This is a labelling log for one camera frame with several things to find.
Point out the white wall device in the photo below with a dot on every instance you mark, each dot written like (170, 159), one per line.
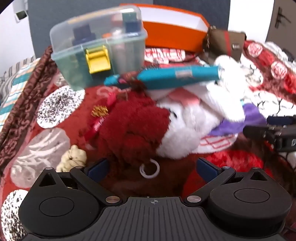
(20, 15)

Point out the striped bedding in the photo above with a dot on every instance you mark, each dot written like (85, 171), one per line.
(13, 76)

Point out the brown handbag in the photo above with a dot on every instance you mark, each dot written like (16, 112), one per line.
(222, 41)

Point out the white plush toy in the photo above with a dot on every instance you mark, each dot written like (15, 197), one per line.
(189, 129)

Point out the gold tinsel ornament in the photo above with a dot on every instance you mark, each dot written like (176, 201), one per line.
(100, 111)

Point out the red printed blanket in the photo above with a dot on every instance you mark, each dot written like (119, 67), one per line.
(78, 126)

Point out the dark blue jar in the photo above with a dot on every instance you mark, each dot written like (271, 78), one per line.
(82, 34)

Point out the grey door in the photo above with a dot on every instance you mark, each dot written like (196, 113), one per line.
(289, 34)

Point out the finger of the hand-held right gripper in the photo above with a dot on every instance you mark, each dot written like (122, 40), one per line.
(282, 121)
(259, 133)

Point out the brown patterned cloth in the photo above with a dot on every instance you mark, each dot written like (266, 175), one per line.
(23, 97)

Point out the dark green block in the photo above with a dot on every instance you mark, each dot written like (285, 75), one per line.
(130, 19)

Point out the purple cloth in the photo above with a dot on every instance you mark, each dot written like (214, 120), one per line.
(252, 115)

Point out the clear plastic storage box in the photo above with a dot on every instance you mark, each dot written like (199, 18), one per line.
(69, 46)

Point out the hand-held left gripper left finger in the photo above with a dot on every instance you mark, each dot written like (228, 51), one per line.
(99, 166)

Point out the orange cardboard box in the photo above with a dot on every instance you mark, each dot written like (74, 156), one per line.
(171, 34)

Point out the dark red plush toy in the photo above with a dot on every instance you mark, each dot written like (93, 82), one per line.
(134, 125)

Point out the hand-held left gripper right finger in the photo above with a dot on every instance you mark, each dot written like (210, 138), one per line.
(205, 167)

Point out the dark grey upholstered panel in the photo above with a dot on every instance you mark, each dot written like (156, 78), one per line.
(198, 5)

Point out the cream scrunchie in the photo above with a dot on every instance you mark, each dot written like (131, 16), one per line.
(71, 157)

